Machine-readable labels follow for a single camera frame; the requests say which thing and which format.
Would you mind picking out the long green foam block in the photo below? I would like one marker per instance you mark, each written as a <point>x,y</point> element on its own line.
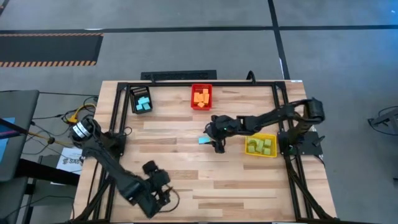
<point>260,147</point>

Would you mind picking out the white paper sign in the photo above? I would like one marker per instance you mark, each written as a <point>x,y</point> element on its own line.
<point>68,161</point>

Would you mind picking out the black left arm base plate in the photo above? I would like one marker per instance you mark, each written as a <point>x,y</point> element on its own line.
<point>119,149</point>

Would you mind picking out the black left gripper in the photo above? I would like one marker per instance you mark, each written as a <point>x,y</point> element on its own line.
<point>160,183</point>

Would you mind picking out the yellow plastic basket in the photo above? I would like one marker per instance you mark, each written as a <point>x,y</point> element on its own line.
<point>275,146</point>

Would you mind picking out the grey side table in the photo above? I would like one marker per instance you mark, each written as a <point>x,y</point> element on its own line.
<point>18,105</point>

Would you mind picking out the red plastic basket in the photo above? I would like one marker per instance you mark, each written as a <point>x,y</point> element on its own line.
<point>201,86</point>

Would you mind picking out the black aluminium table frame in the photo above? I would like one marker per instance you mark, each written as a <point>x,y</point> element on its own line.
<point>186,84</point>

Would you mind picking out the small cyan foam block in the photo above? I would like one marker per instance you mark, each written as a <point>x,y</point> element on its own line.
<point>139,107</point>

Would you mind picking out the black hazard-striped floor mat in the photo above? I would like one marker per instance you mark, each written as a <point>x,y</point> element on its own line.
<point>46,49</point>

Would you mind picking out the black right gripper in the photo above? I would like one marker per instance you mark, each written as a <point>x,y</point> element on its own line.
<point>224,127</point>

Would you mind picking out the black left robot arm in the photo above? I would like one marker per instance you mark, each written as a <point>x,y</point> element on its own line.
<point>109,165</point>

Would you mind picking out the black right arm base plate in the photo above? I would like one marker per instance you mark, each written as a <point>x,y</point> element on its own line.
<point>311,147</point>

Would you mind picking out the long cyan foam block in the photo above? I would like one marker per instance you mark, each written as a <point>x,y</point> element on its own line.
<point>143,100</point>

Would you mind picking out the small green foam block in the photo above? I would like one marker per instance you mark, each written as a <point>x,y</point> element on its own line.
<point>251,149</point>
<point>266,151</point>

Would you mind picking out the black side cart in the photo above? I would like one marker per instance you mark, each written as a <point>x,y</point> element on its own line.
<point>40,172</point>

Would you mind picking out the black plastic basket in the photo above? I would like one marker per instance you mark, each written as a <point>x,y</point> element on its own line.
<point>140,91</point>

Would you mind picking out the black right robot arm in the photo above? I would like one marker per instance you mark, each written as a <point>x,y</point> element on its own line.
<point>273,116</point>

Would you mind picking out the blue sheet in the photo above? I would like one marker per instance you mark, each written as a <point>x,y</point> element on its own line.
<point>6,120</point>

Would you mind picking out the small orange foam block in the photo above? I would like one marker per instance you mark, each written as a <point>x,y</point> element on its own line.
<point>205,91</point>
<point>201,104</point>

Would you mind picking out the black floor grille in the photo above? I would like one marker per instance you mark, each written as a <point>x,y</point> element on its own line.
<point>178,75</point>

